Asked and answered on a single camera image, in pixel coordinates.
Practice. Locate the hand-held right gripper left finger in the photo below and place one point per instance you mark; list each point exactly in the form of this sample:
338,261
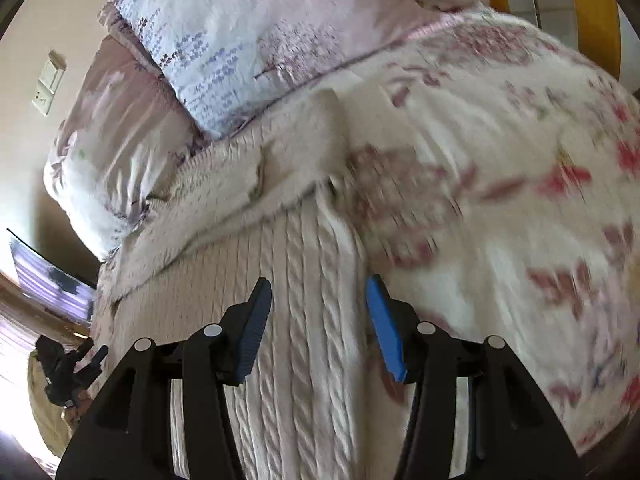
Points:
254,332

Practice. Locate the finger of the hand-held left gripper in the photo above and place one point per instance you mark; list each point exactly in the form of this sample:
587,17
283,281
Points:
96,360

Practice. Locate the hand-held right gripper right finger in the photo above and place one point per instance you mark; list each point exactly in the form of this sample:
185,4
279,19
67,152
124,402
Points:
385,332

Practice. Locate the wooden television cabinet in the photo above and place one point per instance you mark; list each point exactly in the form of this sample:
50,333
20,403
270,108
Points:
30,305

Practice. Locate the flat screen television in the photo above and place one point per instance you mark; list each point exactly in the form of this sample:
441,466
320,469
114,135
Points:
47,277

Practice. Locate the white red floral duvet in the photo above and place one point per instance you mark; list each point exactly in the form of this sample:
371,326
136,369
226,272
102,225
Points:
500,200

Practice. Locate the mauve floral pillow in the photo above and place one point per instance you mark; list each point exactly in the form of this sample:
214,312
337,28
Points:
120,135

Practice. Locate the white blue floral pillow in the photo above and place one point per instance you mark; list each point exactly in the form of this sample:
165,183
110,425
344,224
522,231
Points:
240,35

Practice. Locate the white wall socket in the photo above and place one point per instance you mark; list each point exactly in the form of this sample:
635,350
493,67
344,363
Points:
44,100

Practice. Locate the white wall switch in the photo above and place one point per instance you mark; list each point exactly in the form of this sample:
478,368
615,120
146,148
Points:
52,71

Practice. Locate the yellow wooden frame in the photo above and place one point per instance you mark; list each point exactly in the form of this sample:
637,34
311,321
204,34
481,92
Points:
597,15

